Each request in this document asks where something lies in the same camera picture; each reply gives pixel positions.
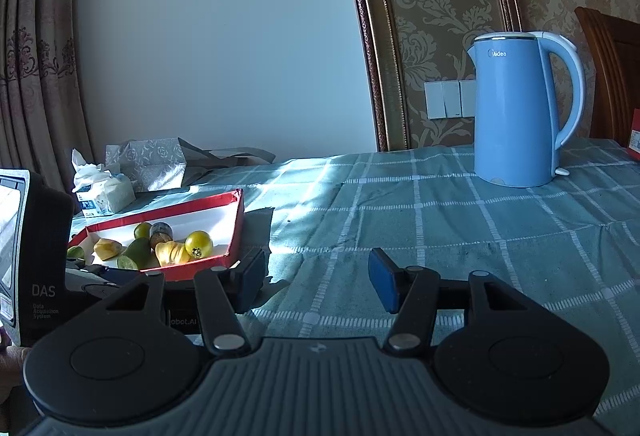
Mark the white tissue pack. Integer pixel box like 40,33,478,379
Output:
71,149,137,218

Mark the patterned curtain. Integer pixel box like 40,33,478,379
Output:
0,0,96,197

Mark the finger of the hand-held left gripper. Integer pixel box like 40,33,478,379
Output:
75,283,123,301
67,265,146,285

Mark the yellow fruit piece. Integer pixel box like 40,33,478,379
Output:
155,240,191,266

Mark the wooden chair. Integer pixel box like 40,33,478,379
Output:
574,6,640,149

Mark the white wall switch panel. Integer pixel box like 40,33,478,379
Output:
424,79,477,120

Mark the grey patterned bag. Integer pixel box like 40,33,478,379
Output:
105,137,277,193

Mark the ornate wooden wall trim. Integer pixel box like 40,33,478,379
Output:
336,0,523,152

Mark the red carton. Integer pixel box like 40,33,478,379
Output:
626,108,640,163

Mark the person's left hand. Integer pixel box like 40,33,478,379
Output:
0,345,32,403

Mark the blue electric kettle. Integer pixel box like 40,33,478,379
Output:
467,31,586,188

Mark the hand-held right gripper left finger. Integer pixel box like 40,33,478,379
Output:
107,247,267,357

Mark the brown round fruit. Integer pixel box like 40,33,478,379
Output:
93,239,123,261

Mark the red cardboard box lid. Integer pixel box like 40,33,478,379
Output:
67,189,246,284

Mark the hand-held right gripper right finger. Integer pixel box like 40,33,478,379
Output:
367,247,526,359

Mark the green checked tablecloth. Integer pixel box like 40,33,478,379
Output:
67,136,640,436

